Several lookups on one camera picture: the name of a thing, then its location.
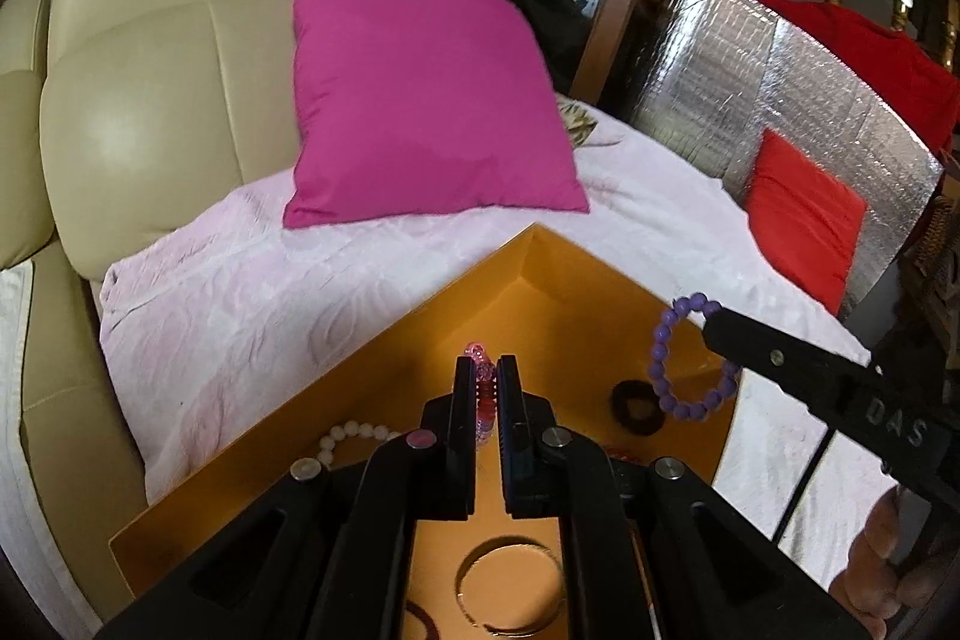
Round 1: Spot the red cushion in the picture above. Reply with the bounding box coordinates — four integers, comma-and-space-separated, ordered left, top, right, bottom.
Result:
745, 128, 869, 316

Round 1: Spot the person's right hand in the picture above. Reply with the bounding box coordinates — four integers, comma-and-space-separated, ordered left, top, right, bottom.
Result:
827, 485, 950, 640

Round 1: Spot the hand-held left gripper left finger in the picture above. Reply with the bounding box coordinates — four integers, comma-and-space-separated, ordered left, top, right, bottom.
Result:
94, 355, 481, 640

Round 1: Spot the pink translucent bead bracelet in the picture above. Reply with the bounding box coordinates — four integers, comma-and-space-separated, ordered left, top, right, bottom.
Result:
465, 342, 500, 450

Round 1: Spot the white bead bracelet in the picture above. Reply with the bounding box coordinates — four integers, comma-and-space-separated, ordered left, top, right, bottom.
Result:
316, 421, 403, 470

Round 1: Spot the silver foil sheet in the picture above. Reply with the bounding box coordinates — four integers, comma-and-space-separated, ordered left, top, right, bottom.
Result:
626, 0, 946, 320

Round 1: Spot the pink cushion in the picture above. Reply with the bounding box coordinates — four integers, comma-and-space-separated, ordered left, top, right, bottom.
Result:
283, 0, 592, 230

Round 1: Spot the orange box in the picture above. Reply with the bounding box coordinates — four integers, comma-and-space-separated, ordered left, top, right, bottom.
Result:
109, 222, 743, 640

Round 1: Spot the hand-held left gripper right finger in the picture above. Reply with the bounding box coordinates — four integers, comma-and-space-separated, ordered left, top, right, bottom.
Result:
496, 353, 871, 640

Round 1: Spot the dark red bangle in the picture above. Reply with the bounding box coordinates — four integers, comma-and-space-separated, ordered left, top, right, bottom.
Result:
405, 599, 445, 640

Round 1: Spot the beige leather sofa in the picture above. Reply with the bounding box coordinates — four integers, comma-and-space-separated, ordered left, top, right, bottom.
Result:
0, 0, 422, 640

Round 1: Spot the red cloth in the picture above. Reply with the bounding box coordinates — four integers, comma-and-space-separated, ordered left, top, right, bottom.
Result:
752, 0, 960, 155

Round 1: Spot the floral patterned cloth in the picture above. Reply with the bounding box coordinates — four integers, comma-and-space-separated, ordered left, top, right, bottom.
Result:
557, 95, 602, 148

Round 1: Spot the wooden framed glass cabinet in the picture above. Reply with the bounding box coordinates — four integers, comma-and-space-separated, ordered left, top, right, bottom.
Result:
471, 0, 655, 118

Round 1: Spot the black hair tie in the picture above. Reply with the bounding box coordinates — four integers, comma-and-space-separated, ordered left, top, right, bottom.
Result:
610, 379, 668, 437

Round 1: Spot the pale pink towel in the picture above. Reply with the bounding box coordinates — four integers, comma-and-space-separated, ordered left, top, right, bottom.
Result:
97, 107, 908, 573

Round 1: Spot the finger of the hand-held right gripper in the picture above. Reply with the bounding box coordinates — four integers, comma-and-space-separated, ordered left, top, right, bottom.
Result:
700, 305, 887, 422

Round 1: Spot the clear bangle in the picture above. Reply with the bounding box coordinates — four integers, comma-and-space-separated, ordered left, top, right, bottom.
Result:
454, 535, 569, 638

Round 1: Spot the purple bead bracelet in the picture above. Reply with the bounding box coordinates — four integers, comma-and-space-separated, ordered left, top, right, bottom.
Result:
651, 293, 743, 422

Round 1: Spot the black cable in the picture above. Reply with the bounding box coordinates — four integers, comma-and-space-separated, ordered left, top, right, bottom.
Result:
776, 430, 833, 542

